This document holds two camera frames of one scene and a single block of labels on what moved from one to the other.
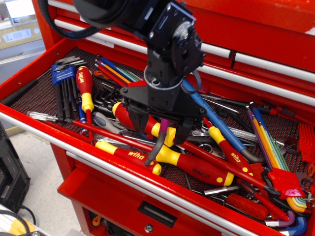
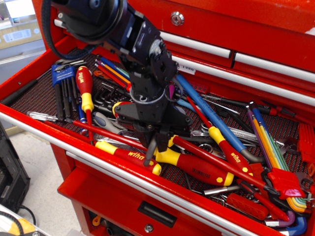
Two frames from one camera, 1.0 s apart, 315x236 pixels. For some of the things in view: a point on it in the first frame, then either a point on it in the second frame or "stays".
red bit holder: (248, 206) stays
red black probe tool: (278, 110) stays
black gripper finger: (183, 131) → (162, 141)
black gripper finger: (139, 114) → (144, 137)
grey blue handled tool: (103, 122) stays
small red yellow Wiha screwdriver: (84, 79) stays
